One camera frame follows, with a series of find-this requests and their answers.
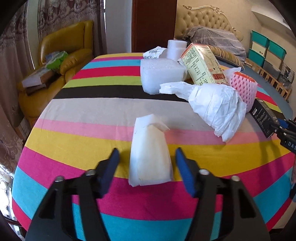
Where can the white tissue paper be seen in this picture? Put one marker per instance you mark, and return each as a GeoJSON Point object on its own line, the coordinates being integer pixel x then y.
{"type": "Point", "coordinates": [219, 106]}

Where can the grey striped duvet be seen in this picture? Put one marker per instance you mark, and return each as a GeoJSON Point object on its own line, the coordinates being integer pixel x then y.
{"type": "Point", "coordinates": [217, 38]}

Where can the teal storage bin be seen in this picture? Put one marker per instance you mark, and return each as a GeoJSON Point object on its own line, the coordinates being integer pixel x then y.
{"type": "Point", "coordinates": [277, 50]}
{"type": "Point", "coordinates": [256, 57]}
{"type": "Point", "coordinates": [259, 39]}

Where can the printed white wrapper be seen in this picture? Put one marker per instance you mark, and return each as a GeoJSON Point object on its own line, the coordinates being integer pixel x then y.
{"type": "Point", "coordinates": [156, 53]}

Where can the checkered black bag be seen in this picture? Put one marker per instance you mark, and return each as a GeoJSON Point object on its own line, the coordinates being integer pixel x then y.
{"type": "Point", "coordinates": [286, 73]}

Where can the beige storage drawer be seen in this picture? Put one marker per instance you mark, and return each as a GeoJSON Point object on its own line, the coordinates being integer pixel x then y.
{"type": "Point", "coordinates": [274, 60]}

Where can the teal storage bin left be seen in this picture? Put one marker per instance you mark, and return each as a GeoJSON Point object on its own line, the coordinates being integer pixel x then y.
{"type": "Point", "coordinates": [259, 39]}

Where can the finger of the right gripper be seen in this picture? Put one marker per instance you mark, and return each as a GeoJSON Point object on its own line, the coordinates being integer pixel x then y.
{"type": "Point", "coordinates": [288, 124]}
{"type": "Point", "coordinates": [283, 132]}

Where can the green tissue pack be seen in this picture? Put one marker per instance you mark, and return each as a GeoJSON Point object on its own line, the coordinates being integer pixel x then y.
{"type": "Point", "coordinates": [56, 61]}

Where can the white storage drawer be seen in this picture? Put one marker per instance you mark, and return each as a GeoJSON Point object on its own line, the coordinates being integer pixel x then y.
{"type": "Point", "coordinates": [258, 48]}

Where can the striped tan pillow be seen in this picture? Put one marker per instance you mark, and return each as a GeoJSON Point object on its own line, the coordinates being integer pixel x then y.
{"type": "Point", "coordinates": [226, 56]}

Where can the beige tufted headboard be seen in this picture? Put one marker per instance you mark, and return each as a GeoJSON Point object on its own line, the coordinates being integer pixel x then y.
{"type": "Point", "coordinates": [188, 17]}

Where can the white box on armchair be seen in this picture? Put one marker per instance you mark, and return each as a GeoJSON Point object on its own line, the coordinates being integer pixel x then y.
{"type": "Point", "coordinates": [38, 77]}

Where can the dark wooden pillar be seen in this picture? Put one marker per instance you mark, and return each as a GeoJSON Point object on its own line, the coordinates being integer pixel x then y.
{"type": "Point", "coordinates": [153, 23]}

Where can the yellow leather armchair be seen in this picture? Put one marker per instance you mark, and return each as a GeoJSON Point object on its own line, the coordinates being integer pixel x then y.
{"type": "Point", "coordinates": [77, 41]}

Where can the small white foam roll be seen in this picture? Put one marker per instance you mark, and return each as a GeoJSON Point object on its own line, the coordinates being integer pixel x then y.
{"type": "Point", "coordinates": [175, 49]}

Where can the white foam pad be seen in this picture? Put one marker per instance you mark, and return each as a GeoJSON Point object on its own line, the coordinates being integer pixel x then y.
{"type": "Point", "coordinates": [150, 161]}

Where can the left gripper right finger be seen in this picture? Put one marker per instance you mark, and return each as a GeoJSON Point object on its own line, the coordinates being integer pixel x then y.
{"type": "Point", "coordinates": [240, 218]}

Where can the wooden crib rail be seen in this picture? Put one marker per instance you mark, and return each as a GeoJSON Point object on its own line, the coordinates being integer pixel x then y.
{"type": "Point", "coordinates": [283, 91]}

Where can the lower teal storage bin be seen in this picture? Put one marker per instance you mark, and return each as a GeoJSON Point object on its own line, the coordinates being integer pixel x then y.
{"type": "Point", "coordinates": [256, 57]}

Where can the teal storage bin right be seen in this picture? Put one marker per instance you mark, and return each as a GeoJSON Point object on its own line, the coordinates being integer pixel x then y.
{"type": "Point", "coordinates": [277, 50]}

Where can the blue bed mattress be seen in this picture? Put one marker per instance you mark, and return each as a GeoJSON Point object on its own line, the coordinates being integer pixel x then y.
{"type": "Point", "coordinates": [282, 104]}

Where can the small black box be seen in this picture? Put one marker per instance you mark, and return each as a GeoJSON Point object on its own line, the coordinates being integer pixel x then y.
{"type": "Point", "coordinates": [264, 117]}

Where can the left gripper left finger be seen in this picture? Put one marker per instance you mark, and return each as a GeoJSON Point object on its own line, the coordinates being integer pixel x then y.
{"type": "Point", "coordinates": [54, 219]}

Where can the large white foam sheet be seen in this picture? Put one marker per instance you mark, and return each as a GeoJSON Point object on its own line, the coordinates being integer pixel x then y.
{"type": "Point", "coordinates": [154, 72]}

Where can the striped colourful tablecloth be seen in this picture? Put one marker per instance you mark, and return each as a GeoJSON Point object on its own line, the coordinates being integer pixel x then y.
{"type": "Point", "coordinates": [104, 107]}

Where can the green medicine box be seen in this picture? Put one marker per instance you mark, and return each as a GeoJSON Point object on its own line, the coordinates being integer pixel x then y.
{"type": "Point", "coordinates": [202, 65]}

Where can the grey storage bin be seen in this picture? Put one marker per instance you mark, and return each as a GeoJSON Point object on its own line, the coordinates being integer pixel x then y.
{"type": "Point", "coordinates": [273, 71]}

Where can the pink foam fruit net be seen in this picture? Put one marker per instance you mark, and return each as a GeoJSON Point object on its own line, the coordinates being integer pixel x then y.
{"type": "Point", "coordinates": [246, 87]}

